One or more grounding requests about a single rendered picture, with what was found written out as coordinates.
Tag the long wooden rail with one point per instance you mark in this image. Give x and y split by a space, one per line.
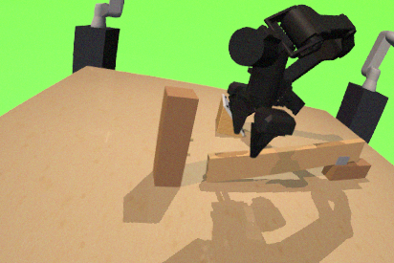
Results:
228 166

